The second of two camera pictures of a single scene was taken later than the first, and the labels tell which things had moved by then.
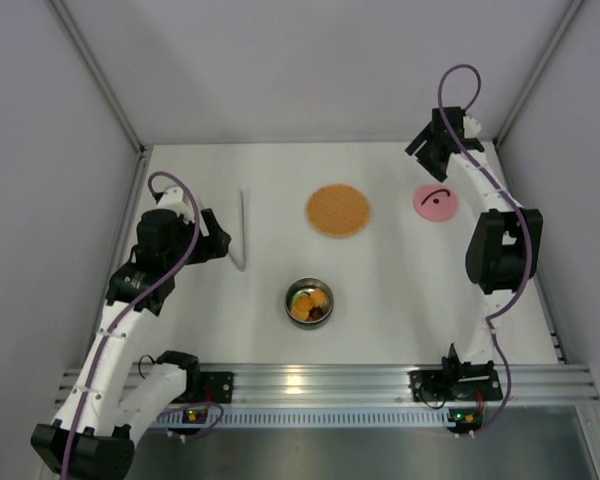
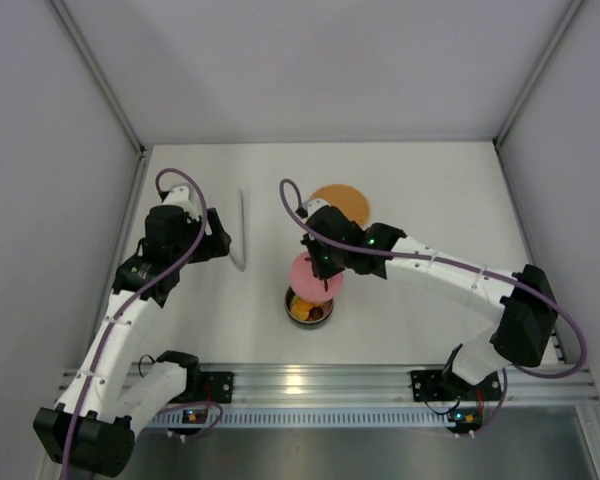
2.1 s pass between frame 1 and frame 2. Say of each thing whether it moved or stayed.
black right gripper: moved
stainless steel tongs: stayed
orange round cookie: stayed
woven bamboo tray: stayed
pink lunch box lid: moved
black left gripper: stayed
